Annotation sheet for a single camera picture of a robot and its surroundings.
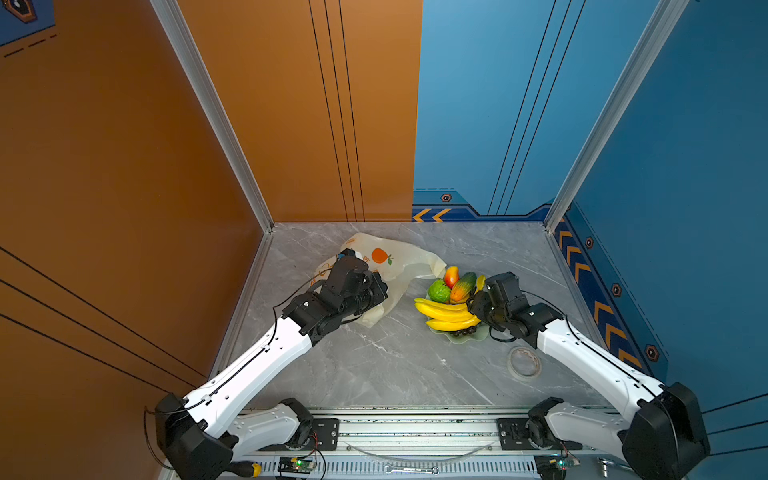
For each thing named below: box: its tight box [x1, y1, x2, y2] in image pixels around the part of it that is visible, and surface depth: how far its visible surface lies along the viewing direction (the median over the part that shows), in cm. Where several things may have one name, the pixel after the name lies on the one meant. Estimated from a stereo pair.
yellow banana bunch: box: [414, 298, 481, 331], surface depth 83 cm
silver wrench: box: [384, 466, 440, 476], surface depth 71 cm
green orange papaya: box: [450, 272, 477, 302], surface depth 91 cm
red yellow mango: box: [444, 266, 460, 289], surface depth 95 cm
